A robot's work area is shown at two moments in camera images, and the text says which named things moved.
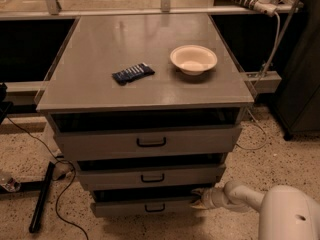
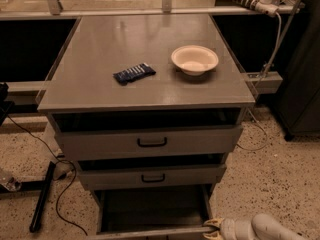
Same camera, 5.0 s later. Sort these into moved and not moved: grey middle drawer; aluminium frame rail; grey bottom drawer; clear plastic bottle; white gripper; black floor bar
Moved: white gripper; grey bottom drawer
Not moved: aluminium frame rail; black floor bar; clear plastic bottle; grey middle drawer
